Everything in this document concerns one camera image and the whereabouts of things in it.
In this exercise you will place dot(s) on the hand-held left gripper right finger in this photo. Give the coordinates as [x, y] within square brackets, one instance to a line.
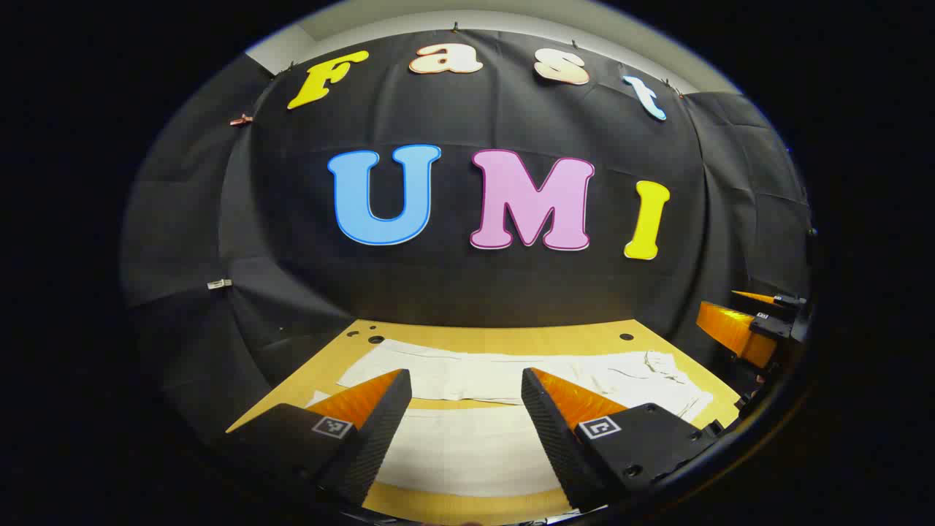
[555, 438]

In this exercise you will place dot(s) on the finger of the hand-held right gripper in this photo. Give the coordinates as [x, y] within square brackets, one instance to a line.
[781, 299]
[734, 332]

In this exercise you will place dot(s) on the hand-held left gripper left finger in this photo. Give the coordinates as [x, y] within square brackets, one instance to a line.
[376, 431]

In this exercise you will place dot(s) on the white jeans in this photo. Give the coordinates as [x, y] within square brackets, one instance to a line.
[475, 380]

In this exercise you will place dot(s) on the black backdrop cloth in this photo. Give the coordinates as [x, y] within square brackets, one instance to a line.
[467, 285]

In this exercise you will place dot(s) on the white cloth clip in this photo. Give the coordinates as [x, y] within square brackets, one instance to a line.
[219, 283]

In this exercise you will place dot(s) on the reddish cloth clip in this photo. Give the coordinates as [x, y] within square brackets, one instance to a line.
[241, 120]

